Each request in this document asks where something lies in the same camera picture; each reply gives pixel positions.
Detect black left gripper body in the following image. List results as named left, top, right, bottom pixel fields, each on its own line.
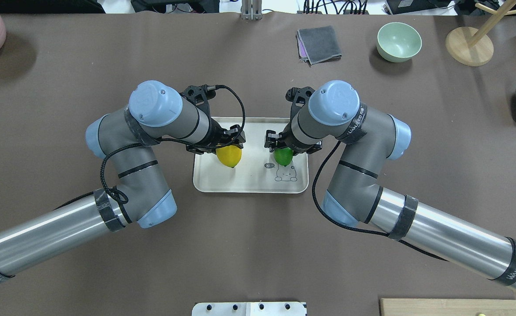
left=180, top=85, right=226, bottom=155

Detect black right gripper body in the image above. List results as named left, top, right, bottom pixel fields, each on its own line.
left=280, top=86, right=323, bottom=155

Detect green lime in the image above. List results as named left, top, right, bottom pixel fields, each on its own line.
left=273, top=147, right=294, bottom=166

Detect yellow lemon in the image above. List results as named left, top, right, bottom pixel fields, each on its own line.
left=215, top=145, right=242, bottom=168

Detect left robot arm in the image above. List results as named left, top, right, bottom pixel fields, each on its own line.
left=0, top=80, right=245, bottom=283

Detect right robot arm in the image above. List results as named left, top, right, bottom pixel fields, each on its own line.
left=265, top=80, right=516, bottom=294

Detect white rabbit print tray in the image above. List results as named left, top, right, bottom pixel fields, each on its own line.
left=193, top=117, right=309, bottom=194

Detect purple cloth under grey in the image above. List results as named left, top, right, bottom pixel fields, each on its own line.
left=296, top=36, right=309, bottom=62

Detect folded grey cloth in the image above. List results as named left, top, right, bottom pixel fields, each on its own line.
left=296, top=26, right=342, bottom=65

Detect pale green bowl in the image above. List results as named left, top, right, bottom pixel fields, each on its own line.
left=376, top=22, right=423, bottom=63

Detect wooden mug tree stand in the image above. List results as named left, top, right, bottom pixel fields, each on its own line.
left=446, top=0, right=516, bottom=67

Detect bamboo cutting board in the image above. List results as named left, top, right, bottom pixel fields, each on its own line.
left=380, top=298, right=516, bottom=316

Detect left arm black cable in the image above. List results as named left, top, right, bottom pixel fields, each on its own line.
left=52, top=85, right=246, bottom=211

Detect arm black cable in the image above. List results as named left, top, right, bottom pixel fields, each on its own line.
left=52, top=85, right=246, bottom=211
left=312, top=140, right=516, bottom=262

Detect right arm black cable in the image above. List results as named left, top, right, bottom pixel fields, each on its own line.
left=312, top=140, right=516, bottom=262

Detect metal camera pole bracket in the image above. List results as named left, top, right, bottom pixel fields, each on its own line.
left=240, top=0, right=262, bottom=21

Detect black cables behind table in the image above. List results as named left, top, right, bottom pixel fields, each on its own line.
left=297, top=0, right=369, bottom=15

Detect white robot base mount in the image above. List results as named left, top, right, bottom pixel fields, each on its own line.
left=191, top=301, right=308, bottom=316

